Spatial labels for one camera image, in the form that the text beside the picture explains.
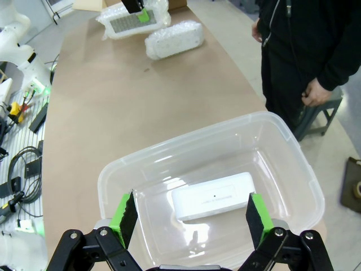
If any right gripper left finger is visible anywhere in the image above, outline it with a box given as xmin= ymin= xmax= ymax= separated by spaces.
xmin=46 ymin=191 xmax=147 ymax=271

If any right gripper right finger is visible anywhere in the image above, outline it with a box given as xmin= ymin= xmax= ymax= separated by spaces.
xmin=236 ymin=191 xmax=335 ymax=271

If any black flat bar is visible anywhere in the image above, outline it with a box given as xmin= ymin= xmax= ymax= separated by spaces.
xmin=29 ymin=102 xmax=49 ymax=133

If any yellow emergency stop box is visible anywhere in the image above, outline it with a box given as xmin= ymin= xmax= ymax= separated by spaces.
xmin=7 ymin=102 xmax=25 ymax=124

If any coiled black cable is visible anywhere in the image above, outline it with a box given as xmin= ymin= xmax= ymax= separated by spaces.
xmin=7 ymin=146 xmax=43 ymax=204

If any dark floor board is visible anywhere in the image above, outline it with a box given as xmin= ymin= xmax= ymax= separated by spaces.
xmin=340 ymin=156 xmax=361 ymax=211

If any clear plastic storage container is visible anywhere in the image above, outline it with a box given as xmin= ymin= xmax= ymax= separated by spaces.
xmin=97 ymin=111 xmax=325 ymax=271

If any person's right hand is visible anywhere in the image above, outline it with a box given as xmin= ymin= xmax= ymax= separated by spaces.
xmin=251 ymin=21 xmax=263 ymax=43

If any person in black hoodie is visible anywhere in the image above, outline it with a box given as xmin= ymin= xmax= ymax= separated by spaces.
xmin=250 ymin=0 xmax=361 ymax=130

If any person's left hand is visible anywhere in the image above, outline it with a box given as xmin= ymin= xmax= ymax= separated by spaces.
xmin=301 ymin=77 xmax=333 ymax=107

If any thickly bubble-wrapped white clock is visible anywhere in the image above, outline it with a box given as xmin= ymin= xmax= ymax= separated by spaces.
xmin=144 ymin=21 xmax=205 ymax=60

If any grey plastic stool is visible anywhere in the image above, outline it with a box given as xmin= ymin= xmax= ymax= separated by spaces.
xmin=293 ymin=86 xmax=344 ymax=142

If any white unwrapped digital clock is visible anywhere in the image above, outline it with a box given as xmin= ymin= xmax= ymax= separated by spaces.
xmin=171 ymin=171 xmax=257 ymax=221

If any person's left forearm black sleeve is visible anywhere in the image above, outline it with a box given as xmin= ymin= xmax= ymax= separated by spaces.
xmin=317 ymin=25 xmax=361 ymax=91

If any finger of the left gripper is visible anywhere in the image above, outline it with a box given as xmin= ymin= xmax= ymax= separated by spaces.
xmin=121 ymin=0 xmax=149 ymax=23

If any bubble-wrapped clock showing grid face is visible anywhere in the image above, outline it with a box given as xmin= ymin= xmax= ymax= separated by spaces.
xmin=95 ymin=0 xmax=172 ymax=40

